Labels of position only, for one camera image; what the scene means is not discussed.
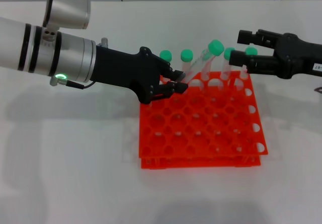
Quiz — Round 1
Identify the orange test tube rack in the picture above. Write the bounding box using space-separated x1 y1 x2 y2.
138 70 269 170

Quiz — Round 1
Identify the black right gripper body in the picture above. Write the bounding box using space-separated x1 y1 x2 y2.
274 33 322 80

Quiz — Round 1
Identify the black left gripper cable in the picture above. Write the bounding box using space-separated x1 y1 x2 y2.
49 37 109 90

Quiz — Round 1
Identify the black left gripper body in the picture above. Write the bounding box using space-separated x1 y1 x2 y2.
90 46 162 105

